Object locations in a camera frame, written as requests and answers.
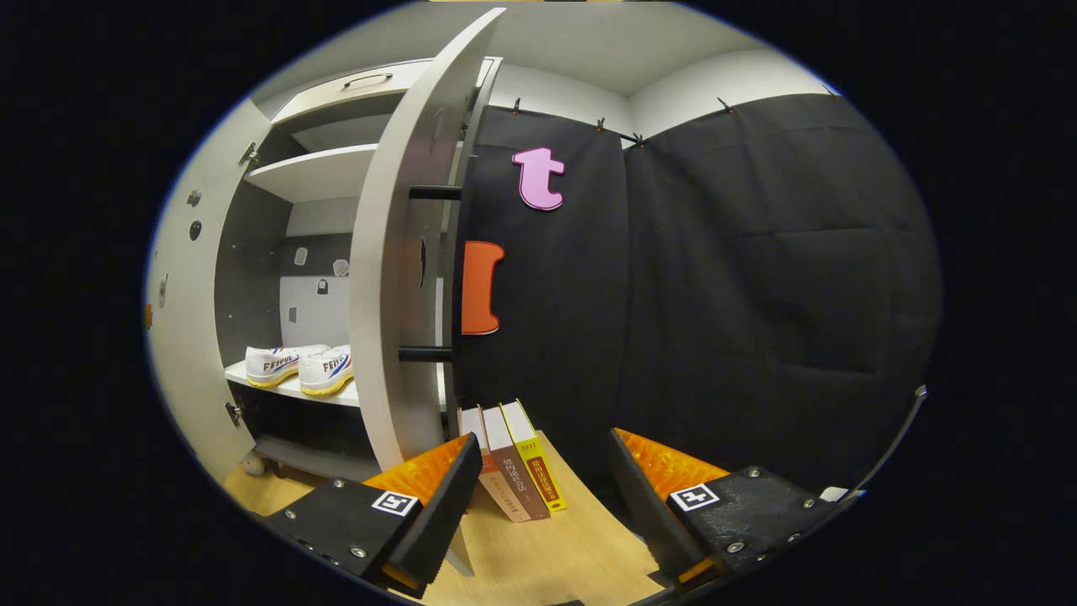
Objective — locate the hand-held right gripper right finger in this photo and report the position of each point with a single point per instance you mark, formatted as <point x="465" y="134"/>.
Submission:
<point x="644" y="505"/>

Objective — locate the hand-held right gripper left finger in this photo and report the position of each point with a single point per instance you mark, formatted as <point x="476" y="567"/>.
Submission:
<point x="446" y="505"/>

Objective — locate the white canvas shoe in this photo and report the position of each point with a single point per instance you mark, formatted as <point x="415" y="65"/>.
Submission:
<point x="273" y="364"/>
<point x="328" y="372"/>

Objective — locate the white cabinet door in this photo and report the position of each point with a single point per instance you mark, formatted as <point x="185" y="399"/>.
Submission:
<point x="387" y="278"/>
<point x="181" y="353"/>

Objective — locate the white shoe cabinet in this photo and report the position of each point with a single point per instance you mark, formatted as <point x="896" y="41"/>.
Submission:
<point x="311" y="172"/>

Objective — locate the white cabinet drawer front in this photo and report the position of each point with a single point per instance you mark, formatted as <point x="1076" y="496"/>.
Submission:
<point x="336" y="97"/>

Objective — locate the white and brown book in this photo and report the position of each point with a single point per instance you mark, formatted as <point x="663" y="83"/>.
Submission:
<point x="496" y="492"/>

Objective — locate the yellow book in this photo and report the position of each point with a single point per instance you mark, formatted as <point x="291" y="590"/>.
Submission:
<point x="543" y="480"/>

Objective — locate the small white round object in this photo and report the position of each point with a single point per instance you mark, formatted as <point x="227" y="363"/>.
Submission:
<point x="255" y="463"/>

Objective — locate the black backdrop cloth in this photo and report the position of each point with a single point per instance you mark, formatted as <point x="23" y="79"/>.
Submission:
<point x="757" y="295"/>

